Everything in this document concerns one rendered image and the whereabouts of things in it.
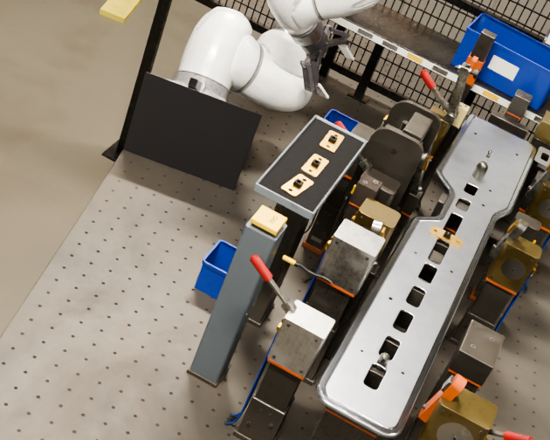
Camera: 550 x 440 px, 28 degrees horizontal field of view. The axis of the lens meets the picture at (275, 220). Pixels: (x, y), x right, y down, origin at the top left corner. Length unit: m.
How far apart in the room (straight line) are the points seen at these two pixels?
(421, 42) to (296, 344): 1.51
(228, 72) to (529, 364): 1.12
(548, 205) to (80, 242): 1.24
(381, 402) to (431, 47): 1.56
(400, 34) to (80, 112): 1.52
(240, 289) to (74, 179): 1.87
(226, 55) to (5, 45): 1.88
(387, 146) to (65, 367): 0.91
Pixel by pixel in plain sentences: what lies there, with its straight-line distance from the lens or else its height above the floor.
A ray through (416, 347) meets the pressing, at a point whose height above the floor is 1.00.
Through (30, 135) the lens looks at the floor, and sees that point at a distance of 4.25.
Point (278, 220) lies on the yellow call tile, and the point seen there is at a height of 1.16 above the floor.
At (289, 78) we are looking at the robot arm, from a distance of 3.11.
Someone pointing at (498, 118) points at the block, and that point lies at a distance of 3.32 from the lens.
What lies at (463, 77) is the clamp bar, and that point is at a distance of 3.00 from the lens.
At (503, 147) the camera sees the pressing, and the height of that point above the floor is 1.00.
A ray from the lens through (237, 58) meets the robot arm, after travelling 3.03.
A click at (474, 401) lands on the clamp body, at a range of 2.20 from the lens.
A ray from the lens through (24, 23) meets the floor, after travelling 4.93.
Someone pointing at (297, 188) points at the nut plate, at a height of 1.16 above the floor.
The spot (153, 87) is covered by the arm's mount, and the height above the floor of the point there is 0.92.
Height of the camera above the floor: 2.45
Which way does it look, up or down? 36 degrees down
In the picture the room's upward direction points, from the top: 22 degrees clockwise
